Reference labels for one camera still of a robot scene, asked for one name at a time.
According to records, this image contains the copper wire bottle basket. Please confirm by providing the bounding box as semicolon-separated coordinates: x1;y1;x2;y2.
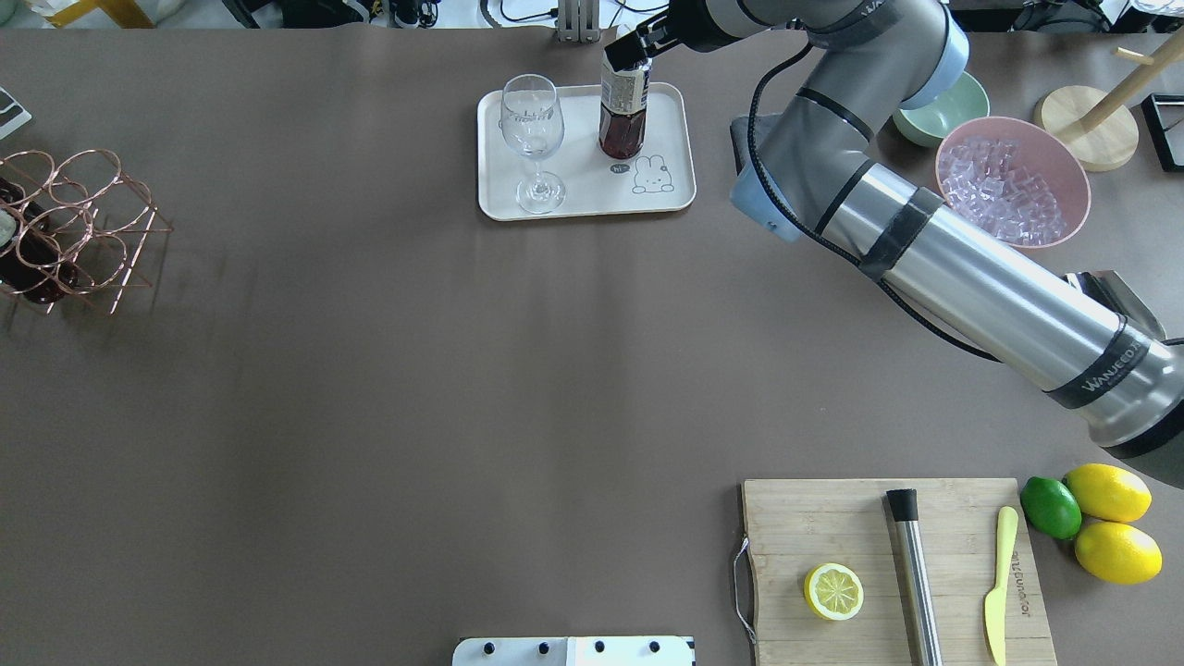
4;149;174;315

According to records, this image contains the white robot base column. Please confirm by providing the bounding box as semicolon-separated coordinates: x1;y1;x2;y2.
451;634;697;665

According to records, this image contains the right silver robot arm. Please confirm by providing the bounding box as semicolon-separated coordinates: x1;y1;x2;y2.
606;1;1183;487

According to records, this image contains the tea bottle white cap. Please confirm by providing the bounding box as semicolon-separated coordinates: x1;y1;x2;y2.
1;209;78;306

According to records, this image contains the clear wine glass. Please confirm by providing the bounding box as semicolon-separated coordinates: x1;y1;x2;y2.
498;73;566;214

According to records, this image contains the white rabbit tray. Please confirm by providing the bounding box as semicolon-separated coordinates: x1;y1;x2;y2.
476;81;697;222

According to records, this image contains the grey folded cloth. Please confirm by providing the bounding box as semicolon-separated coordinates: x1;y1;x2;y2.
729;114;777;174

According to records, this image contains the green empty bowl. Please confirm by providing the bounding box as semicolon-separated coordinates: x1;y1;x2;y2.
892;72;991;148

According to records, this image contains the pink bowl of ice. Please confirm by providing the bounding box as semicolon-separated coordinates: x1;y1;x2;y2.
934;117;1092;252

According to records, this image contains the wooden cup tree stand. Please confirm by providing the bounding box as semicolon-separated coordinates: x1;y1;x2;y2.
1032;31;1183;172

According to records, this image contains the steel muddler black tip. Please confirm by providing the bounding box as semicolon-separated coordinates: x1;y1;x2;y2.
884;488;944;665

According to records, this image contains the steel ice scoop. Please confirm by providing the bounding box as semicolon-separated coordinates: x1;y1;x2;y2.
1062;270;1167;341

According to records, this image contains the bamboo cutting board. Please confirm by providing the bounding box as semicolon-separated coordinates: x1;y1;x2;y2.
741;479;1019;665

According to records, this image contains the half lemon slice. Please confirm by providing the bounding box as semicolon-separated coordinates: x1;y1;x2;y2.
803;563;864;623

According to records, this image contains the green lime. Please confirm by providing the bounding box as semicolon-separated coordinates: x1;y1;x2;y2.
1019;476;1083;542

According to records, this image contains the yellow lemon far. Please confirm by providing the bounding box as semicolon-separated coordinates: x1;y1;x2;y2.
1062;463;1152;524

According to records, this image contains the yellow lemon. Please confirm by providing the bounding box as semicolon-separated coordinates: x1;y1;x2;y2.
1062;463;1152;524
1073;521;1163;585

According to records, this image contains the yellow plastic knife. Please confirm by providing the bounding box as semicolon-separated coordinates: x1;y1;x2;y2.
982;506;1018;665

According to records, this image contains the yellow lemon near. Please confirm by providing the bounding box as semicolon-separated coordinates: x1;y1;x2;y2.
1073;521;1163;585

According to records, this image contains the aluminium frame post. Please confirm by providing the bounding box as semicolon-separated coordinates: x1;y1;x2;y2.
555;0;601;43

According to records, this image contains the black wire glass rack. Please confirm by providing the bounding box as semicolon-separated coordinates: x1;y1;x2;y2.
1140;92;1183;174

